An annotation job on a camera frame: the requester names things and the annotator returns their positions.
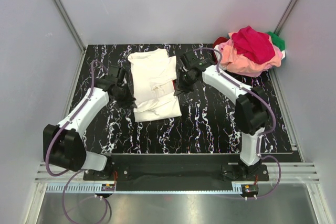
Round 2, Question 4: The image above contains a white t-shirt red print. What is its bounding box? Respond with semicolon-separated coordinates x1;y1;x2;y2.
128;49;182;122

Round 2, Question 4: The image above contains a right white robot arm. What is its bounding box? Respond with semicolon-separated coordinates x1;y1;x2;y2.
174;50;275;180

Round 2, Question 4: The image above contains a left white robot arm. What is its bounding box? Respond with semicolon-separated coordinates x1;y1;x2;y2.
43;66;135;180

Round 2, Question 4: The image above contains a dark red t-shirt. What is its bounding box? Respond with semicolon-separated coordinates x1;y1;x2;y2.
213;37;228;63

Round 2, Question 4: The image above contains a pink t-shirt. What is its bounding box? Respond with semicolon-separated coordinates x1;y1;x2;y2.
219;38;286;77

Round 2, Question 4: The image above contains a magenta t-shirt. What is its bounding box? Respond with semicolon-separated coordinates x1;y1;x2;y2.
231;26;275;65

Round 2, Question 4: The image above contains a green t-shirt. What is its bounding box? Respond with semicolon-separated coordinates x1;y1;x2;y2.
266;31;286;51

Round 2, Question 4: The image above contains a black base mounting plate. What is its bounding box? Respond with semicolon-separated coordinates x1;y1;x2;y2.
83;154;269;182

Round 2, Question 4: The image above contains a left aluminium corner post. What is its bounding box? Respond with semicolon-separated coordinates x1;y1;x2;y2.
52;0;86;53

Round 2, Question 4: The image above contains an aluminium corner post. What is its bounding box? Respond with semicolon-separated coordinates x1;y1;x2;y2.
274;0;299;36
52;0;86;53

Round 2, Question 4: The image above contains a grey slotted cable duct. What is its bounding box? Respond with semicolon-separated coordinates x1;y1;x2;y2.
46;184;245;193

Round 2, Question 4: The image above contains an aluminium rail profile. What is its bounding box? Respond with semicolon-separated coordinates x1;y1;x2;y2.
34;163;320;184

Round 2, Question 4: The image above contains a right aluminium corner post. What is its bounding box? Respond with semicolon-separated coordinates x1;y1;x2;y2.
274;0;299;36

